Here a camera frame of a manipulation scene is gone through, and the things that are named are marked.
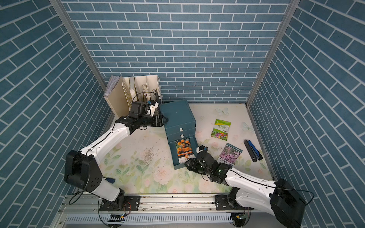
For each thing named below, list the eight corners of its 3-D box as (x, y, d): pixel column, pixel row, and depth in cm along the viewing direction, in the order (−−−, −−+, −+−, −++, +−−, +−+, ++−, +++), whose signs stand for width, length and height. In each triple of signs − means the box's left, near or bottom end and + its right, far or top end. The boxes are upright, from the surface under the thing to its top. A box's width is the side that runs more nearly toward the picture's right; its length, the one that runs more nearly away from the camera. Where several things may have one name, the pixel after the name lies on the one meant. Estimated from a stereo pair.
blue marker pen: (253, 162, 91) (255, 160, 89) (241, 142, 100) (242, 140, 98) (261, 159, 92) (263, 158, 90) (248, 140, 102) (250, 138, 99)
